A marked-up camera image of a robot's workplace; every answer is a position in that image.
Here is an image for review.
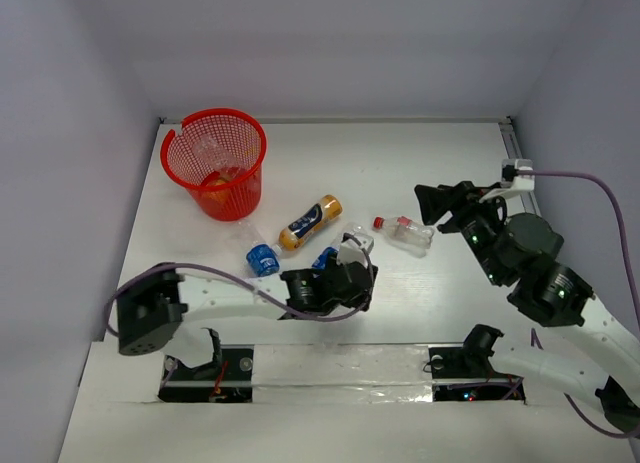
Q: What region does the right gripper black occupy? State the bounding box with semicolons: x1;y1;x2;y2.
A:
415;178;506;284

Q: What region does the small orange juice bottle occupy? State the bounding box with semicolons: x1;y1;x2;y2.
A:
202;173;231;205

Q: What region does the clear bottle with white cap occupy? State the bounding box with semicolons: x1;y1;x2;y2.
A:
193;135;242;179

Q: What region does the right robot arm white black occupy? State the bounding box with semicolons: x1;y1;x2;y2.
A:
414;170;639;439

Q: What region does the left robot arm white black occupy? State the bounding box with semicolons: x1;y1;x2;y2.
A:
110;258;378;378

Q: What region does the red plastic mesh bin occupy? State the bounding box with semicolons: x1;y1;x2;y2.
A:
160;108;267;222

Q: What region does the clear bottle blue label right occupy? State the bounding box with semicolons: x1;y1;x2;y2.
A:
312;222;373;270

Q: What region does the clear bottle blue label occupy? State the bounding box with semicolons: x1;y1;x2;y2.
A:
312;222;373;270
236;219;281;277

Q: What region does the clear bottle with red cap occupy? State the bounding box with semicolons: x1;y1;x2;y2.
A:
372;216;435;258

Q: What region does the orange bottle with blue label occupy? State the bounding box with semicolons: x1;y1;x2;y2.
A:
274;194;343;253

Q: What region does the clear bottle blue label left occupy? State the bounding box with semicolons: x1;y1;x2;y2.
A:
236;219;281;277

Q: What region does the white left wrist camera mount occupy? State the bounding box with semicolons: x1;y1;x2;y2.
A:
336;232;374;267

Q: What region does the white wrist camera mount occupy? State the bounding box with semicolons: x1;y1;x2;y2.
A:
336;232;374;267
479;159;535;203

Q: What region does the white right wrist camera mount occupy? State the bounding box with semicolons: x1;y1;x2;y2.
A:
479;159;535;203

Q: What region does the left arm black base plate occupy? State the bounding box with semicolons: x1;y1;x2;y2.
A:
158;346;254;403

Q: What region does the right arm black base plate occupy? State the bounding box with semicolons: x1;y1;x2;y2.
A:
423;346;526;403

